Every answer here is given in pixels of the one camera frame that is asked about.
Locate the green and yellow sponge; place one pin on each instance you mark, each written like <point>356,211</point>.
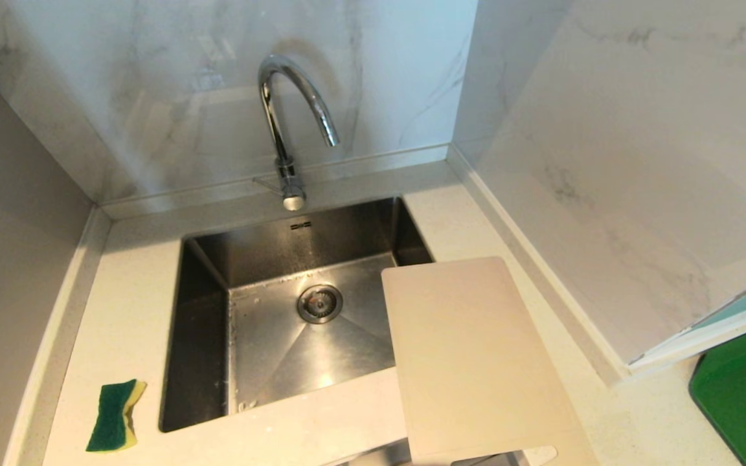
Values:
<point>114,417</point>

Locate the green plastic tray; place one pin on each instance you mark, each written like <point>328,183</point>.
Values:
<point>745,395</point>

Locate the white plastic cutting board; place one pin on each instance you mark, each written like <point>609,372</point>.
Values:
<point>476,362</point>

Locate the chrome gooseneck faucet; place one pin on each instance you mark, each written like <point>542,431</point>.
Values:
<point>280,138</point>

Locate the stainless steel sink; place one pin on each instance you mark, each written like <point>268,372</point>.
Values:
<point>276,349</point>

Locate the white window frame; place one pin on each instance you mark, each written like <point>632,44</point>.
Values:
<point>710,330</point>

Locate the round metal sink drain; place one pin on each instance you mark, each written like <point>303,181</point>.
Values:
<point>320,303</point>

